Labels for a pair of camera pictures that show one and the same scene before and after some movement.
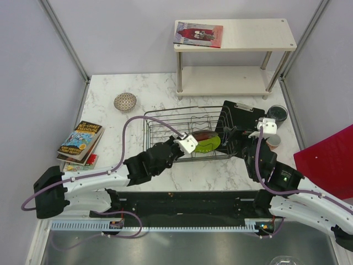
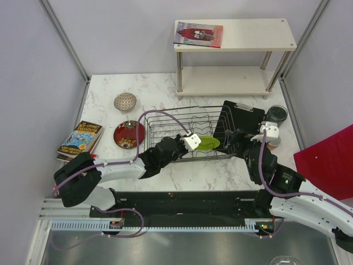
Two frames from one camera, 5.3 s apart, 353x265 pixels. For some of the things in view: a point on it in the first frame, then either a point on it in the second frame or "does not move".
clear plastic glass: [279, 113] does not move
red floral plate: [202, 134] to [124, 134]
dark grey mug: [279, 112] does not move
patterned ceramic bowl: [126, 101] does not move
